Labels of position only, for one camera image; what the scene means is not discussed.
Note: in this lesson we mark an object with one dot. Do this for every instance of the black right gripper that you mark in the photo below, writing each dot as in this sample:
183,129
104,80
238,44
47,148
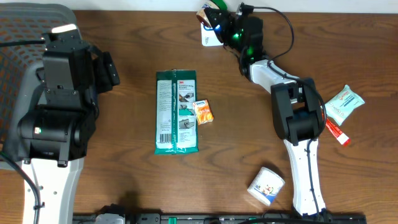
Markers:
226,20

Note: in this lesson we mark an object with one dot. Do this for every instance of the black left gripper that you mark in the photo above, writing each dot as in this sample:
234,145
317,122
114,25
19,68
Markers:
110,72

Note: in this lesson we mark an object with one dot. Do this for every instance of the small orange carton box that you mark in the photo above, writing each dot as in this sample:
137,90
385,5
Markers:
203,112

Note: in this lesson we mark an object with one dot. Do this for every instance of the white red package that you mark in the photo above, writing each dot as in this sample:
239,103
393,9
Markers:
176,124

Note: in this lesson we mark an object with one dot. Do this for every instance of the teal white snack packet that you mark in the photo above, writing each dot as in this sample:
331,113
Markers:
343,104

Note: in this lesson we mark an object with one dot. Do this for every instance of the red coffee stick sachet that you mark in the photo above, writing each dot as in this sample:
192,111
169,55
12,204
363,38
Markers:
338,134

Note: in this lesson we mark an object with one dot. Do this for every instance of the white blue labelled jar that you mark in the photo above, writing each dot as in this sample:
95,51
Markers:
266,186

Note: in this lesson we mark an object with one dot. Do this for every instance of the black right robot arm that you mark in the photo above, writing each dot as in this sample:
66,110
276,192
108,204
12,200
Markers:
298,110

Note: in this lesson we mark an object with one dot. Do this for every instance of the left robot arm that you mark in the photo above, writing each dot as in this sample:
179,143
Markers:
55,134

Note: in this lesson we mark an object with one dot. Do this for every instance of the white barcode scanner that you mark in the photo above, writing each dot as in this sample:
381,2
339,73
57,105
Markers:
208,37

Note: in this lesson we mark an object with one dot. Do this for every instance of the grey plastic mesh basket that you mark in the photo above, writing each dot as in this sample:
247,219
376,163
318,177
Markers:
22,22

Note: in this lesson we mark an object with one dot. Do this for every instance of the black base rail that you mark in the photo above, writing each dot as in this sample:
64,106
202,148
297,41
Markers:
117,214

